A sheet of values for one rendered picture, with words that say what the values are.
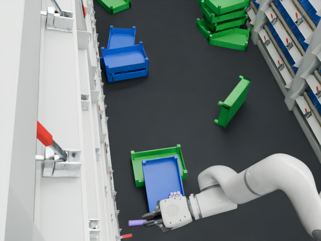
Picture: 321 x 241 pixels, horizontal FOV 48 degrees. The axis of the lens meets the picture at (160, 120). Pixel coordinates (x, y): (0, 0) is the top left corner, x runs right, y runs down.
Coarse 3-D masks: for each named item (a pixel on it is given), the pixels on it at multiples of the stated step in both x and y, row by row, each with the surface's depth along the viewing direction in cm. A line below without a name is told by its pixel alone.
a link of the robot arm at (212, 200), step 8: (208, 192) 124; (216, 192) 124; (224, 192) 123; (200, 200) 123; (208, 200) 123; (216, 200) 122; (224, 200) 122; (200, 208) 122; (208, 208) 122; (216, 208) 123; (224, 208) 123; (232, 208) 124
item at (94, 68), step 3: (84, 0) 130; (84, 3) 128; (87, 15) 125; (87, 18) 123; (87, 21) 122; (87, 24) 121; (87, 27) 120; (87, 30) 119; (90, 45) 115; (90, 48) 114; (90, 51) 113; (90, 54) 112; (90, 57) 111; (93, 66) 102; (96, 66) 102; (93, 69) 102; (93, 72) 103; (93, 75) 104
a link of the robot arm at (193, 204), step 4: (192, 196) 126; (188, 200) 126; (192, 200) 124; (196, 200) 124; (192, 204) 123; (196, 204) 123; (192, 208) 123; (196, 208) 123; (192, 212) 124; (196, 212) 123; (200, 212) 123; (196, 216) 123; (200, 216) 123
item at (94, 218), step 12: (84, 36) 81; (84, 48) 84; (84, 60) 82; (84, 72) 79; (84, 84) 77; (84, 96) 72; (84, 108) 72; (84, 120) 70; (84, 132) 69; (84, 144) 67; (96, 168) 64; (96, 180) 63; (96, 192) 61; (96, 204) 60; (96, 216) 59; (96, 228) 57; (96, 240) 56
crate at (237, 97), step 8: (248, 80) 234; (240, 88) 229; (248, 88) 240; (232, 96) 224; (240, 96) 229; (224, 104) 220; (232, 104) 220; (240, 104) 242; (224, 112) 224; (232, 112) 232; (216, 120) 235; (224, 120) 229
